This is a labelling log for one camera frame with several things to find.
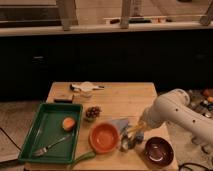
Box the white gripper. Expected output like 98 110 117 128
127 104 166 133

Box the yellow banana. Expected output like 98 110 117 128
127 125 146 137

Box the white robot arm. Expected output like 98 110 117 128
138 89 213 146

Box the dark brown bowl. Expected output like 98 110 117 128
144 137 174 167

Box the red bowl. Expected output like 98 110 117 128
89 122 119 154

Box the grey cloth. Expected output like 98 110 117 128
109 118 129 134

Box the small metal cup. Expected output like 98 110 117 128
120 137 135 152

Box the bunch of dark grapes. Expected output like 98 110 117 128
85 106 101 122

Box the white black kitchen tool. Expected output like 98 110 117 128
70 81 104 92

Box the orange fruit half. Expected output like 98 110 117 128
62 117 76 131

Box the green tray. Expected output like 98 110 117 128
18 103 83 164

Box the silver fork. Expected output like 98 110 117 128
32 134 71 157

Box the green utensil handle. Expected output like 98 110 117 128
70 151 96 170

